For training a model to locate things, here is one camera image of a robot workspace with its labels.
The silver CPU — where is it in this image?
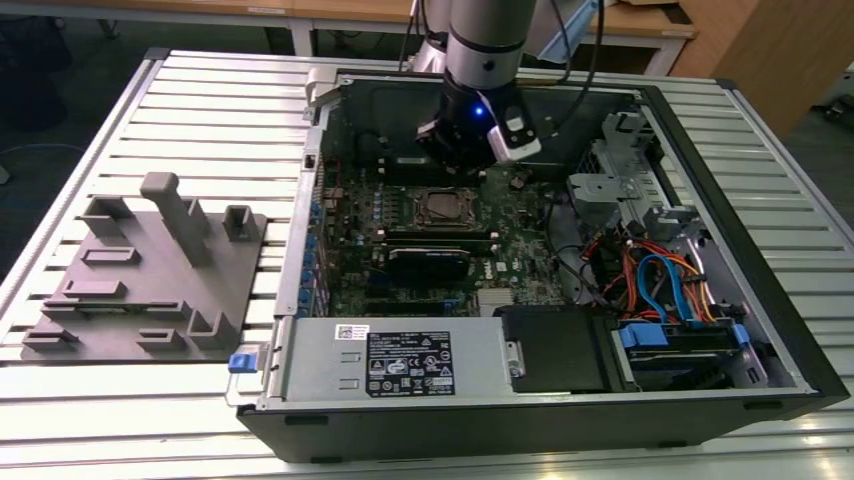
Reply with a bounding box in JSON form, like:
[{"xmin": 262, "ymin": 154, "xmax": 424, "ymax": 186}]
[{"xmin": 425, "ymin": 193, "xmax": 466, "ymax": 221}]

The metal socket cover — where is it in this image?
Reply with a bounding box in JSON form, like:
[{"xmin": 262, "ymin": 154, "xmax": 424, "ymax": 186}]
[{"xmin": 412, "ymin": 187, "xmax": 485, "ymax": 231}]

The CPU socket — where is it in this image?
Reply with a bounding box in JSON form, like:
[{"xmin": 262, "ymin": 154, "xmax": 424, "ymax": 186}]
[{"xmin": 409, "ymin": 185, "xmax": 488, "ymax": 233}]

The metal drive cage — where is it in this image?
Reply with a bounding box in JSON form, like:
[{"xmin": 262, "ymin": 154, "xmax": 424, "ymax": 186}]
[{"xmin": 565, "ymin": 112, "xmax": 708, "ymax": 251}]

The green motherboard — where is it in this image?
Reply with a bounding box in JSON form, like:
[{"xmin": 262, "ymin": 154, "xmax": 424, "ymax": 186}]
[{"xmin": 317, "ymin": 164, "xmax": 588, "ymax": 319}]

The black graphics card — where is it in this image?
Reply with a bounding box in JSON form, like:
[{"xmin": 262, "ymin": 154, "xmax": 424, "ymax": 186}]
[{"xmin": 384, "ymin": 245, "xmax": 473, "ymax": 289}]

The wooden desk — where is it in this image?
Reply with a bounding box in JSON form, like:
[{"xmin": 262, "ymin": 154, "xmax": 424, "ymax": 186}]
[
  {"xmin": 0, "ymin": 0, "xmax": 316, "ymax": 57},
  {"xmin": 292, "ymin": 0, "xmax": 699, "ymax": 76}
]

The blue disk carrier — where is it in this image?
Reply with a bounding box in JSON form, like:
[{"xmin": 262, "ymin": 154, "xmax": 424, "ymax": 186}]
[{"xmin": 613, "ymin": 321, "xmax": 752, "ymax": 392}]

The silver power supply box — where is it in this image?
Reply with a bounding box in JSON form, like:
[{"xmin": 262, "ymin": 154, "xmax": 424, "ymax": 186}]
[{"xmin": 256, "ymin": 314, "xmax": 518, "ymax": 409}]

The wooden cabinet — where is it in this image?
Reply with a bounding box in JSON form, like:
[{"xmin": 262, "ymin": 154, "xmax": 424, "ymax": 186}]
[{"xmin": 671, "ymin": 0, "xmax": 854, "ymax": 137}]

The grey parts rack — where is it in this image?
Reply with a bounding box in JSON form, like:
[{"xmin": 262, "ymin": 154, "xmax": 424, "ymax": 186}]
[{"xmin": 18, "ymin": 171, "xmax": 269, "ymax": 362}]

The black PC case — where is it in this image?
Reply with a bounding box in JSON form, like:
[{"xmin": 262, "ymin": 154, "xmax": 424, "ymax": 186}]
[{"xmin": 225, "ymin": 67, "xmax": 849, "ymax": 464}]

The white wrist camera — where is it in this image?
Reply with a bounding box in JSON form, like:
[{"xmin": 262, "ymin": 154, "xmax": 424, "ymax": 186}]
[{"xmin": 484, "ymin": 102, "xmax": 542, "ymax": 164}]

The blue wire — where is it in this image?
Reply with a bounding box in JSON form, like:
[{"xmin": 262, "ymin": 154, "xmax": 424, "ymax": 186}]
[{"xmin": 636, "ymin": 253, "xmax": 701, "ymax": 329}]

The orange wire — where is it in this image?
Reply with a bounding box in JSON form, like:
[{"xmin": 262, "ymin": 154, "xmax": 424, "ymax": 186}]
[{"xmin": 623, "ymin": 239, "xmax": 728, "ymax": 321}]

